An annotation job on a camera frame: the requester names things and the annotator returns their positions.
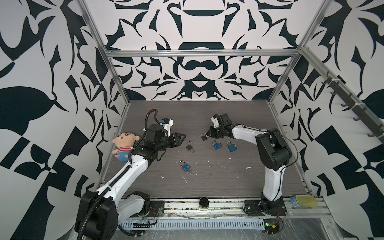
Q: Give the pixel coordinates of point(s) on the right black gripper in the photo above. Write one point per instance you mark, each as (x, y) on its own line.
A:
(210, 132)

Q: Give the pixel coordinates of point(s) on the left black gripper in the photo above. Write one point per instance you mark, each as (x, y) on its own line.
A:
(174, 140)

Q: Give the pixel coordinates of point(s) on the small black padlock back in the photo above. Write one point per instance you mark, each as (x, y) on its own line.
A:
(190, 147)

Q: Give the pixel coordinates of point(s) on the black padlock with key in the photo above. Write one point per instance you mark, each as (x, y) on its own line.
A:
(204, 137)

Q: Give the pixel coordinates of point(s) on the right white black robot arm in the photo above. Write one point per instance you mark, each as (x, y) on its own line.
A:
(274, 153)

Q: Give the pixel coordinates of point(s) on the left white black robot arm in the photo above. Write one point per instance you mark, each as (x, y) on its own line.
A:
(103, 211)

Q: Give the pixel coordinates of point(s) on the front blue padlock with key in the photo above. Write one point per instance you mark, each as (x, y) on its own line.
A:
(186, 167)

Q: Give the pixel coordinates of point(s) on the plush doll striped shirt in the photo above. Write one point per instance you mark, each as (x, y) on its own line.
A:
(124, 143)

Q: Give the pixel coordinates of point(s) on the black round knob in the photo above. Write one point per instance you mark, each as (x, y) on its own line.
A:
(204, 203)

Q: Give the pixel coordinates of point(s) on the yellow green tin box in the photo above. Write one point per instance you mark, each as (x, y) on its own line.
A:
(304, 202)

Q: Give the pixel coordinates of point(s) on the green circuit board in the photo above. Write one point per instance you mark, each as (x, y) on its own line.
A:
(273, 228)

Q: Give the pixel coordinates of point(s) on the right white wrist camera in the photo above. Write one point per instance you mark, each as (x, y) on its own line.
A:
(215, 122)

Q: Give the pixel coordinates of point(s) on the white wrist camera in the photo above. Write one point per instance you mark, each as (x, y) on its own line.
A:
(167, 124)
(215, 122)

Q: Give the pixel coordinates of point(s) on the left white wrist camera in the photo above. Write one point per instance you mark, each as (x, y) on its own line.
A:
(167, 124)

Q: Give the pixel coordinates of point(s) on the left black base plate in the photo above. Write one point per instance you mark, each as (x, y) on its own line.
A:
(151, 209)

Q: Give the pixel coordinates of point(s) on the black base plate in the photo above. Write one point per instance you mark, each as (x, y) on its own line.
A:
(257, 208)
(151, 209)

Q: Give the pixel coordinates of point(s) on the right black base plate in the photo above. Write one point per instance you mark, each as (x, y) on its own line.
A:
(257, 208)

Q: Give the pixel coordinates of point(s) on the wall hook rail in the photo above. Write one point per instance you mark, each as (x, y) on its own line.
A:
(354, 103)

